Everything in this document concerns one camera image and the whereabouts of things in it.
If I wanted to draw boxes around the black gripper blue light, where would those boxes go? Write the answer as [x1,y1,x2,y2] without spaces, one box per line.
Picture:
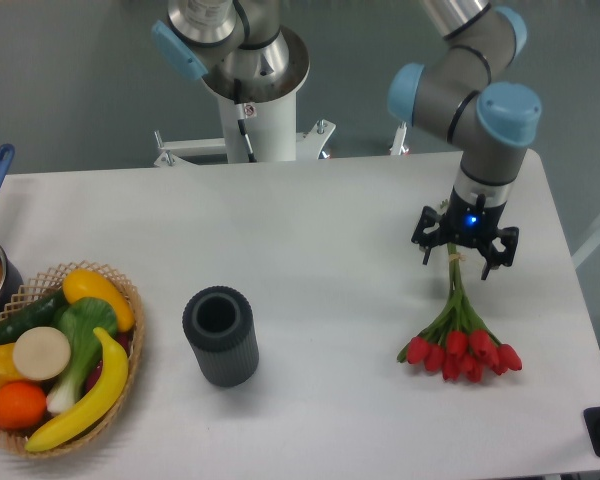
[411,189,519,280]

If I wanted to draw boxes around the red tulip bouquet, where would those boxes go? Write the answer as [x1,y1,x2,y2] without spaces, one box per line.
[396,243,523,383]

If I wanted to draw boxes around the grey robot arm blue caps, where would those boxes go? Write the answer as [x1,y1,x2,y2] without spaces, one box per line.
[151,1,542,270]

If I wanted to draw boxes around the white table clamp right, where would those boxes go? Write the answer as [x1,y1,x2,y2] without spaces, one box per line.
[296,119,336,161]

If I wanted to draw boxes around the white table clamp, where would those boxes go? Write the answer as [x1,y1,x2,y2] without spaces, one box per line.
[153,130,227,167]
[296,119,336,161]

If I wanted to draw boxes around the dark grey ribbed vase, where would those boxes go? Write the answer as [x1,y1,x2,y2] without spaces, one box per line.
[182,286,259,387]

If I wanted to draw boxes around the white table clamp left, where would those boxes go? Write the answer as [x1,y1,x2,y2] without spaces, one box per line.
[153,130,227,167]

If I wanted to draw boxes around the dark red fruit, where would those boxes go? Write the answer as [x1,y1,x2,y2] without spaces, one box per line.
[83,332,132,394]

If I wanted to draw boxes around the yellow banana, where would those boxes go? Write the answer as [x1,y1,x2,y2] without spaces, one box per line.
[24,327,129,453]

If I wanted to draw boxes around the yellow squash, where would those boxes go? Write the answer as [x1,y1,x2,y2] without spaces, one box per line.
[62,268,135,332]

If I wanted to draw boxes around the green bok choy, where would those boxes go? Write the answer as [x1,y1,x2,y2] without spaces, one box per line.
[47,297,118,416]

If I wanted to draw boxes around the woven wicker basket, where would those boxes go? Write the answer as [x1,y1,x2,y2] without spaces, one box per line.
[0,261,145,459]

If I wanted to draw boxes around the green cucumber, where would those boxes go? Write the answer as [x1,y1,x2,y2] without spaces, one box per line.
[0,290,68,345]

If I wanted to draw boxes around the beige round slice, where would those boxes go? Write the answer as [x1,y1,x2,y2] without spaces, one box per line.
[12,327,71,381]

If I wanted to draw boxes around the orange fruit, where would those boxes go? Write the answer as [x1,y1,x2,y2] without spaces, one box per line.
[0,381,46,430]

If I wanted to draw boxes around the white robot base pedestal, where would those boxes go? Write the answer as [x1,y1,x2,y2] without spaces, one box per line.
[215,91,296,164]

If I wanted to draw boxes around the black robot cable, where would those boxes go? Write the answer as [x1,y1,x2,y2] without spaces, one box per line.
[232,78,258,164]

